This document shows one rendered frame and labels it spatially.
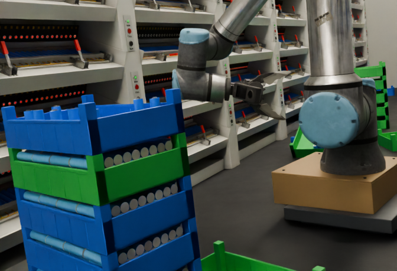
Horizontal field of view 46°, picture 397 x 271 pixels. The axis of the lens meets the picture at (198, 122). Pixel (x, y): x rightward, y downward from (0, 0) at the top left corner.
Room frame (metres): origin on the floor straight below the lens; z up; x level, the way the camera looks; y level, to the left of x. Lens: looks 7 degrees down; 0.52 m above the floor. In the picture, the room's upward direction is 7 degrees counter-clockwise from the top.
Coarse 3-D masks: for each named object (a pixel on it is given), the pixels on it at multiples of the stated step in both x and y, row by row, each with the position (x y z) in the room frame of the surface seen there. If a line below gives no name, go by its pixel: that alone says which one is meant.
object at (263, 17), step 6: (222, 0) 2.67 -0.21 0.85; (228, 0) 2.73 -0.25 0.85; (258, 12) 2.67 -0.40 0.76; (264, 12) 2.83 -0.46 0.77; (270, 12) 2.81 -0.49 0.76; (258, 18) 2.67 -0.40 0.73; (264, 18) 2.74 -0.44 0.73; (270, 18) 2.82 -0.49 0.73; (252, 24) 2.62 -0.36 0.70; (258, 24) 2.69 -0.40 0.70; (264, 24) 2.76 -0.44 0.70
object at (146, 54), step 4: (144, 52) 1.81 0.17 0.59; (148, 52) 1.83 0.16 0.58; (152, 52) 1.84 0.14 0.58; (156, 52) 1.86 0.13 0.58; (160, 52) 1.89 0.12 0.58; (164, 52) 1.91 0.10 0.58; (168, 52) 1.94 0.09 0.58; (172, 52) 1.96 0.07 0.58; (176, 52) 1.99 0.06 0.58; (144, 56) 1.80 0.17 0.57; (148, 56) 1.81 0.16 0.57; (152, 56) 1.83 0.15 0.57; (168, 56) 1.91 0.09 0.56
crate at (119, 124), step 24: (168, 96) 0.84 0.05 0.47; (24, 120) 0.85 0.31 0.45; (48, 120) 0.79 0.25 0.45; (72, 120) 0.73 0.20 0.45; (96, 120) 0.72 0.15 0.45; (120, 120) 0.75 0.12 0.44; (144, 120) 0.78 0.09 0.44; (168, 120) 0.82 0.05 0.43; (24, 144) 0.86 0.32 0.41; (48, 144) 0.80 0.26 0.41; (72, 144) 0.74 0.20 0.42; (96, 144) 0.71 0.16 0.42; (120, 144) 0.74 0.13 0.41
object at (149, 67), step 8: (144, 40) 2.01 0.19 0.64; (152, 40) 2.06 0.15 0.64; (160, 40) 2.11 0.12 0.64; (168, 40) 2.17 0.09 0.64; (176, 40) 2.22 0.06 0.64; (144, 64) 1.71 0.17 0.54; (152, 64) 1.76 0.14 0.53; (160, 64) 1.80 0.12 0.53; (168, 64) 1.86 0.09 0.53; (176, 64) 1.90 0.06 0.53; (208, 64) 2.14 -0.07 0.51; (216, 64) 2.21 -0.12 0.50; (144, 72) 1.73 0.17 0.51; (152, 72) 1.77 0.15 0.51; (160, 72) 1.82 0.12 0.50; (168, 72) 1.87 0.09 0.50
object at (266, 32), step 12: (276, 24) 2.90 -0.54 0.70; (252, 36) 2.88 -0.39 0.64; (264, 36) 2.84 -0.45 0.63; (276, 36) 2.88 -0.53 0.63; (276, 48) 2.86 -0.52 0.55; (264, 60) 2.85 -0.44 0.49; (276, 84) 2.82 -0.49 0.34; (264, 96) 2.86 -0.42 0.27; (276, 96) 2.82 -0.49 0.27; (264, 132) 2.88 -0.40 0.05; (276, 132) 2.83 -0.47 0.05
